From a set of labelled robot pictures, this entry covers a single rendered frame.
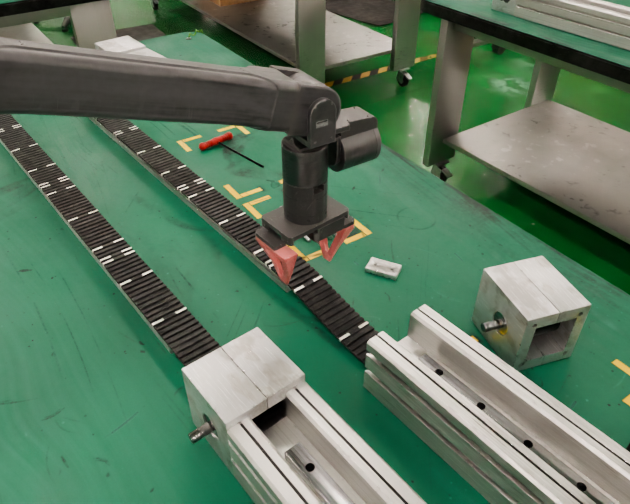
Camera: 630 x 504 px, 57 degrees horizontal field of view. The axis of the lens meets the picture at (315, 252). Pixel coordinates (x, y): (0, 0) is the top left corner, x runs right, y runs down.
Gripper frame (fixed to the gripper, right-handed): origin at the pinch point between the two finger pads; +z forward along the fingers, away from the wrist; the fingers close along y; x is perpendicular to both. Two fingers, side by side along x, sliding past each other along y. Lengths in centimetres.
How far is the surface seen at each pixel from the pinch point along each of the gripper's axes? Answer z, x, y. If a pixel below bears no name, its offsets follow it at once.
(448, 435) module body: 0.7, -30.6, -5.6
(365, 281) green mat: 5.5, -3.5, 8.7
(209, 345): 2.0, -2.4, -17.7
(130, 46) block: -4, 89, 17
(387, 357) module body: -2.9, -20.9, -5.3
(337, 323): 3.9, -8.5, -1.5
